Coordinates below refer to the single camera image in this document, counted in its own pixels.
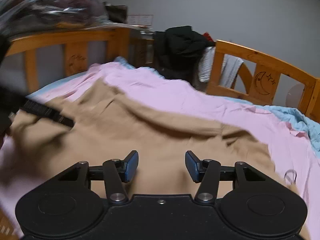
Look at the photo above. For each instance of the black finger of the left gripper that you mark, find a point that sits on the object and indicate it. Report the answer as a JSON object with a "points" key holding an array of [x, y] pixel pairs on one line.
{"points": [[43, 111]]}

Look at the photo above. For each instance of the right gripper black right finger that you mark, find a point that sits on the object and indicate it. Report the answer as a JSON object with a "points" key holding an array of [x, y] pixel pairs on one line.
{"points": [[206, 172]]}

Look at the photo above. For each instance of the black clothes pile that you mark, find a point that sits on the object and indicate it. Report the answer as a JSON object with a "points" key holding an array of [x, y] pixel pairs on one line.
{"points": [[177, 52]]}

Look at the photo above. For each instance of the clear plastic storage bag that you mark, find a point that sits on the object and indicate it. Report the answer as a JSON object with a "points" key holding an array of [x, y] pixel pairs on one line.
{"points": [[27, 16]]}

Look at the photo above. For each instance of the white wall calendar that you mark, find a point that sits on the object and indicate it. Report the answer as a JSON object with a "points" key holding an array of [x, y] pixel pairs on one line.
{"points": [[144, 20]]}

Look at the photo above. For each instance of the red fabric item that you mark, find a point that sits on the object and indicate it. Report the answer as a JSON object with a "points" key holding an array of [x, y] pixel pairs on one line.
{"points": [[208, 37]]}

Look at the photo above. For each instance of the wooden bed frame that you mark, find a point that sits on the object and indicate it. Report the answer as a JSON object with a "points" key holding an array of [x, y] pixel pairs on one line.
{"points": [[265, 75]]}

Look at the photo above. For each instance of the pink bed sheet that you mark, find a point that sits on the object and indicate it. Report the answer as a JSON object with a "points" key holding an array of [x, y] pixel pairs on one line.
{"points": [[190, 97]]}

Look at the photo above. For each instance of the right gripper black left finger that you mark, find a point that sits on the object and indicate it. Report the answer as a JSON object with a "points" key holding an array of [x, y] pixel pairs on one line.
{"points": [[117, 172]]}

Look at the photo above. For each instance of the grey white striped towel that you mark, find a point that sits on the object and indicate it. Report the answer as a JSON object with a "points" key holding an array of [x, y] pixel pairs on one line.
{"points": [[229, 70]]}

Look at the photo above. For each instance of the light blue blanket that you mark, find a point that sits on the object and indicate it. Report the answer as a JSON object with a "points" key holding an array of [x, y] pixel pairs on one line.
{"points": [[269, 123]]}

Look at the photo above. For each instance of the tan khaki garment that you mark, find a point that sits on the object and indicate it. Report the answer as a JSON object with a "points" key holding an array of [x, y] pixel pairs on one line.
{"points": [[70, 202]]}

